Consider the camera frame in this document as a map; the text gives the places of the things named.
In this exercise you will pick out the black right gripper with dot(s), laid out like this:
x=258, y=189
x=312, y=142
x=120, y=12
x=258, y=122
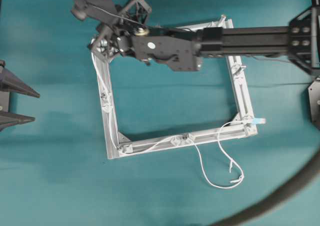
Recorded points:
x=116, y=38

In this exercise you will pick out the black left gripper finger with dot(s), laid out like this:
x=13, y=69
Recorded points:
x=9, y=82
x=8, y=119

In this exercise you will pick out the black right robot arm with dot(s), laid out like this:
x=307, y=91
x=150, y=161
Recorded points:
x=184, y=49

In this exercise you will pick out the metal pin top right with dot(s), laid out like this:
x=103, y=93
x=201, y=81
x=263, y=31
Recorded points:
x=222, y=20

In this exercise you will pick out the metal pin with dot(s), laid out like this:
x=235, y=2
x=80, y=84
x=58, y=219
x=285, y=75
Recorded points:
x=237, y=68
x=222, y=20

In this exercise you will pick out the metal pin right middle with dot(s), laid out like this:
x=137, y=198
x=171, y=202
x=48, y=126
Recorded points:
x=237, y=68

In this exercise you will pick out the black right camera housing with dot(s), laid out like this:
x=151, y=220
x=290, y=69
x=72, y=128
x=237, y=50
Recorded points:
x=100, y=10

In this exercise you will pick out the square aluminium extrusion frame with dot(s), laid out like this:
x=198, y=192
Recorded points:
x=158, y=109

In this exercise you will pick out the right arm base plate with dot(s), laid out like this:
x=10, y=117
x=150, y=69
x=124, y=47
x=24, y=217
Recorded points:
x=314, y=102

